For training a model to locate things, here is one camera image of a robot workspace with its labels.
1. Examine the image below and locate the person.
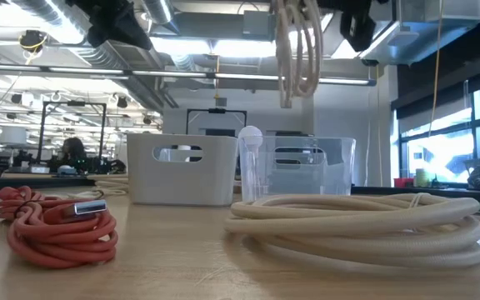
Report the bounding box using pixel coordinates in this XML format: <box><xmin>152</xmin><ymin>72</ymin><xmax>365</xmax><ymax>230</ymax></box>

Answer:
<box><xmin>59</xmin><ymin>137</ymin><xmax>88</xmax><ymax>173</ymax></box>

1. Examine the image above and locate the thin cream cable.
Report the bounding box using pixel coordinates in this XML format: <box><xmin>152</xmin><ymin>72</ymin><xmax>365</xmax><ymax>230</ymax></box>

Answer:
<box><xmin>67</xmin><ymin>177</ymin><xmax>129</xmax><ymax>200</ymax></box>

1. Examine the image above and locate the black background rig frame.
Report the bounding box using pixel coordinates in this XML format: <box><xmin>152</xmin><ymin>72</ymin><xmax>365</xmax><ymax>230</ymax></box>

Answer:
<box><xmin>37</xmin><ymin>100</ymin><xmax>108</xmax><ymax>164</ymax></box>
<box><xmin>186</xmin><ymin>107</ymin><xmax>248</xmax><ymax>137</ymax></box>

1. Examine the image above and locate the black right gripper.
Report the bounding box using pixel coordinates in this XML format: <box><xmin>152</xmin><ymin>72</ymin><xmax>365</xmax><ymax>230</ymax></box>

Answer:
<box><xmin>315</xmin><ymin>0</ymin><xmax>391</xmax><ymax>53</ymax></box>

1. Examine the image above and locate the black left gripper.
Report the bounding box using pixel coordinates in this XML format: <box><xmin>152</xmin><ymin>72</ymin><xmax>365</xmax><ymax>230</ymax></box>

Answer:
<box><xmin>67</xmin><ymin>0</ymin><xmax>154</xmax><ymax>51</ymax></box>

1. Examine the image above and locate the black yellow ceiling reel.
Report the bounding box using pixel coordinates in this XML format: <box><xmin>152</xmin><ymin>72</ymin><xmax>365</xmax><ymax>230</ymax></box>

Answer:
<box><xmin>17</xmin><ymin>29</ymin><xmax>48</xmax><ymax>56</ymax></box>

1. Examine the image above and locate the beige braided USB cable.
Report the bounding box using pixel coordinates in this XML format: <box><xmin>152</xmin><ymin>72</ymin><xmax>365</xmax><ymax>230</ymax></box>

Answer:
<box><xmin>222</xmin><ymin>192</ymin><xmax>480</xmax><ymax>270</ymax></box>
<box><xmin>273</xmin><ymin>0</ymin><xmax>325</xmax><ymax>109</ymax></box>

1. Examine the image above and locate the pale green roll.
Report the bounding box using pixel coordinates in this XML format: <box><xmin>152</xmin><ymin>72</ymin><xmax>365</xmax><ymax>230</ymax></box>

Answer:
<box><xmin>414</xmin><ymin>167</ymin><xmax>431</xmax><ymax>188</ymax></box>

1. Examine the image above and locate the white plastic bin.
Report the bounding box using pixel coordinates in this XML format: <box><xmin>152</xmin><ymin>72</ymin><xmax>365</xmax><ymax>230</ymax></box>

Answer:
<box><xmin>126</xmin><ymin>132</ymin><xmax>239</xmax><ymax>208</ymax></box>

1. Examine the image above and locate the long ceiling light bar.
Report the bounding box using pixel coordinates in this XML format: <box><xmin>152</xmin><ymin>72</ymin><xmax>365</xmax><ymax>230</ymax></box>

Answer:
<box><xmin>0</xmin><ymin>62</ymin><xmax>378</xmax><ymax>88</ymax></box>

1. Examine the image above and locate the yellow hanging cord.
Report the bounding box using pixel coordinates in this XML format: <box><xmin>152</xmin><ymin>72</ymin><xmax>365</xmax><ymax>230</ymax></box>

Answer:
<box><xmin>427</xmin><ymin>0</ymin><xmax>444</xmax><ymax>139</ymax></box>

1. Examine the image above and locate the red braided USB cable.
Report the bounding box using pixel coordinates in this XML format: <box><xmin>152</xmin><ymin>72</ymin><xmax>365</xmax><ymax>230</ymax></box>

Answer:
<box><xmin>0</xmin><ymin>186</ymin><xmax>119</xmax><ymax>270</ymax></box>

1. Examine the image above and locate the silver ventilation duct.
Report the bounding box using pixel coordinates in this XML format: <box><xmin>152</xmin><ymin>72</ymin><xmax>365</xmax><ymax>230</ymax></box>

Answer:
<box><xmin>10</xmin><ymin>0</ymin><xmax>179</xmax><ymax>110</ymax></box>

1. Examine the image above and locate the large window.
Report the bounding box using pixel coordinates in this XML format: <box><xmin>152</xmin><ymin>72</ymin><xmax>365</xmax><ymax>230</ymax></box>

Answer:
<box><xmin>397</xmin><ymin>77</ymin><xmax>480</xmax><ymax>185</ymax></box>

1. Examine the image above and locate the clear coiled cable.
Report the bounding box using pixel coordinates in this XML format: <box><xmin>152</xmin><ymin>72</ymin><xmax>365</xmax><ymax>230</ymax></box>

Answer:
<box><xmin>238</xmin><ymin>136</ymin><xmax>357</xmax><ymax>203</ymax></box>

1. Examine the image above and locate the grey ceiling duct box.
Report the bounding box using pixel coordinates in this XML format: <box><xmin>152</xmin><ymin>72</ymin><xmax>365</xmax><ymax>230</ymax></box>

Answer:
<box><xmin>358</xmin><ymin>0</ymin><xmax>480</xmax><ymax>67</ymax></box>

